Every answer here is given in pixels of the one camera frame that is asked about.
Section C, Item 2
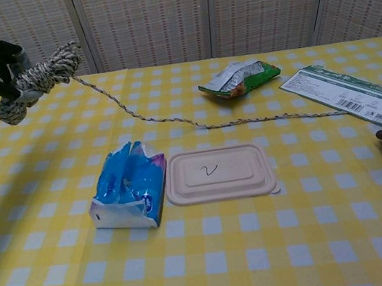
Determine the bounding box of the speckled braided rope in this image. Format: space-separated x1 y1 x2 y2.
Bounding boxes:
0 4 350 164

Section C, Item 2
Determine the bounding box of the blue tissue pack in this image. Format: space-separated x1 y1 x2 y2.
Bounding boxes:
83 136 178 237

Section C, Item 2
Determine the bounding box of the beige container lid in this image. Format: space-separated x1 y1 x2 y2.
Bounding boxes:
160 139 282 210

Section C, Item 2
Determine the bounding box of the green snack bag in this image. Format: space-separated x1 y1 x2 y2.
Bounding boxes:
195 56 283 104

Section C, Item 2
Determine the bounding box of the bamboo folding screen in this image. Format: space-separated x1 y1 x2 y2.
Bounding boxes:
0 0 382 91

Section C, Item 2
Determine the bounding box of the green white packaging card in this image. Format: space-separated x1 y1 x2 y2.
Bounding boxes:
276 55 382 137

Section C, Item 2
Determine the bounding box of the yellow checkered tablecloth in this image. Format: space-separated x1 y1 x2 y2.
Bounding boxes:
0 32 382 286

